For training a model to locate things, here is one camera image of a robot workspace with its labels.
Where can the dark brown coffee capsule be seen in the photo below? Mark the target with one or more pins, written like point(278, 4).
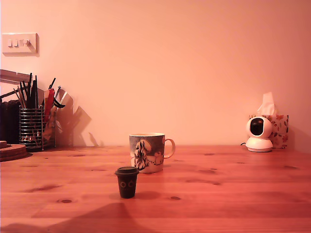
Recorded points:
point(127, 184)

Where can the cartoon print ceramic mug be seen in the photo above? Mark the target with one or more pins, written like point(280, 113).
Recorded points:
point(145, 153)

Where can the black curved utensil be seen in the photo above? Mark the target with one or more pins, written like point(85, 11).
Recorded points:
point(59, 106)

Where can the shiny metal utensil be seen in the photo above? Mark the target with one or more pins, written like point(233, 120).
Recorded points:
point(63, 95)

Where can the white paper tissue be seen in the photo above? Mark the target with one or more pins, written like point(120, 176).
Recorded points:
point(267, 104)

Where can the small white round camera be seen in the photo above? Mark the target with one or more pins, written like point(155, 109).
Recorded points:
point(263, 143)

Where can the floral tissue box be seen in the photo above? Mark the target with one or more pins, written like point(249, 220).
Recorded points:
point(281, 131)

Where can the red kitchen utensil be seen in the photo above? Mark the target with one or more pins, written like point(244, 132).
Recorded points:
point(49, 99)

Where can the white wall switch plate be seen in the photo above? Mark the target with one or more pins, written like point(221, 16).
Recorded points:
point(20, 48)

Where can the black straw-like stick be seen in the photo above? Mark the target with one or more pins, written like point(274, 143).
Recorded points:
point(52, 82)

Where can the black flat kitchen utensil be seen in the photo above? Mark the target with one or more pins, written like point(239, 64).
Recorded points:
point(34, 97)

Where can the thin black stick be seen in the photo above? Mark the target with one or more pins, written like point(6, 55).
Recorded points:
point(30, 80)

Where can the round cork trivet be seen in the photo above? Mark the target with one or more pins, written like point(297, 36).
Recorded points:
point(12, 153)

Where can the grey metal wall rail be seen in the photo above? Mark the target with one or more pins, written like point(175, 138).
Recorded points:
point(9, 75)

